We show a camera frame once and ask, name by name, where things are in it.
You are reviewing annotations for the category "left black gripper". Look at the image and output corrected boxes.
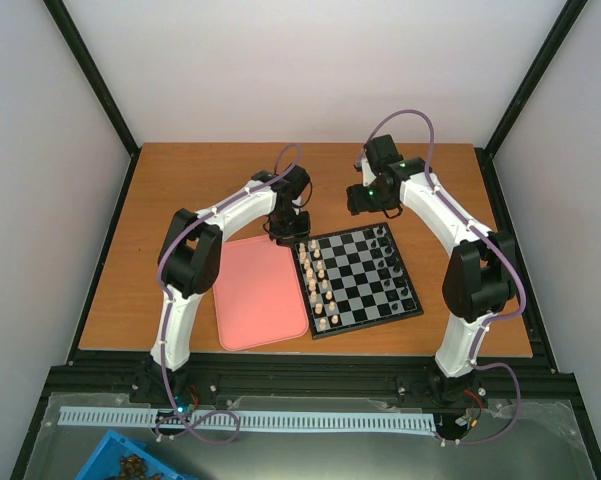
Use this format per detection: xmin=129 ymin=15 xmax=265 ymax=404
xmin=270 ymin=207 xmax=311 ymax=249

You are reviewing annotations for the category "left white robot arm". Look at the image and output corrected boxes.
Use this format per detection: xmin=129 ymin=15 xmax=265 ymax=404
xmin=151 ymin=166 xmax=311 ymax=403

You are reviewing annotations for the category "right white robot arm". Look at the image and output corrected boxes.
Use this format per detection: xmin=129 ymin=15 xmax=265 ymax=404
xmin=347 ymin=135 xmax=521 ymax=405

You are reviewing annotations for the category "left controller board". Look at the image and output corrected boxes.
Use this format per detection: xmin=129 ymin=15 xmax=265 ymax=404
xmin=174 ymin=385 xmax=200 ymax=416

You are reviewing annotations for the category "controller board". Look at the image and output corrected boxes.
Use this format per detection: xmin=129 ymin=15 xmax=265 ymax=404
xmin=454 ymin=389 xmax=484 ymax=436
xmin=174 ymin=385 xmax=200 ymax=416

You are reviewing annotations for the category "right controller board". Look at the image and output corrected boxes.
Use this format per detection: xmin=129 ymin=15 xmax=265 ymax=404
xmin=454 ymin=389 xmax=484 ymax=436

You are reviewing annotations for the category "pink plastic tray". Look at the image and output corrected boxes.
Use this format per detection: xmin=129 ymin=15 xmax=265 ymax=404
xmin=213 ymin=235 xmax=308 ymax=351

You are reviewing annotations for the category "black white chessboard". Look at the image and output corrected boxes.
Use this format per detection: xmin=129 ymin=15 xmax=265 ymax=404
xmin=292 ymin=222 xmax=424 ymax=339

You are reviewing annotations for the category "blue plastic bin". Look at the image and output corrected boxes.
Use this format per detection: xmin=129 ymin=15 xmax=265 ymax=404
xmin=75 ymin=430 xmax=196 ymax=479

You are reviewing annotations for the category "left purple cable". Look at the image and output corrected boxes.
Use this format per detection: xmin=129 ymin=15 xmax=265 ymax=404
xmin=157 ymin=143 xmax=241 ymax=445

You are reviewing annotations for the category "purple cable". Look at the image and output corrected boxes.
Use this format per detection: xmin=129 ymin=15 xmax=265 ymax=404
xmin=157 ymin=143 xmax=241 ymax=445
xmin=365 ymin=109 xmax=527 ymax=447

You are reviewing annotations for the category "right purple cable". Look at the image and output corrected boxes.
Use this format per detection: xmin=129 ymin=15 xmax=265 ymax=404
xmin=365 ymin=109 xmax=527 ymax=447

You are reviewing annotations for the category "light blue cable duct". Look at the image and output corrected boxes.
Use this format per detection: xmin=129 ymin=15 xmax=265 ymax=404
xmin=57 ymin=406 xmax=436 ymax=436

